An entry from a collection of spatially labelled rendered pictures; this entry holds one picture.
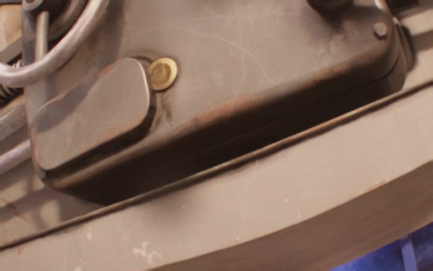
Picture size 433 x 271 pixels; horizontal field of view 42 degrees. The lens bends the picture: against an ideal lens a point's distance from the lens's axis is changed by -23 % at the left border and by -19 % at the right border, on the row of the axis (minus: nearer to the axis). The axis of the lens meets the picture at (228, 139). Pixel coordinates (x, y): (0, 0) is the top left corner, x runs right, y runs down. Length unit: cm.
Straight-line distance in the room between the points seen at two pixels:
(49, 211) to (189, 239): 34
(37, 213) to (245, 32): 43
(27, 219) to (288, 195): 46
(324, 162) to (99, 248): 22
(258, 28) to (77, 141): 19
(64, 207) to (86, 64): 25
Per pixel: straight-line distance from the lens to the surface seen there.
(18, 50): 94
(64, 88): 65
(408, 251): 378
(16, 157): 80
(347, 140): 52
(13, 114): 81
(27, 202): 88
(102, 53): 63
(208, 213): 55
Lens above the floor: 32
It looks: 17 degrees up
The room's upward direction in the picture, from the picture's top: 17 degrees counter-clockwise
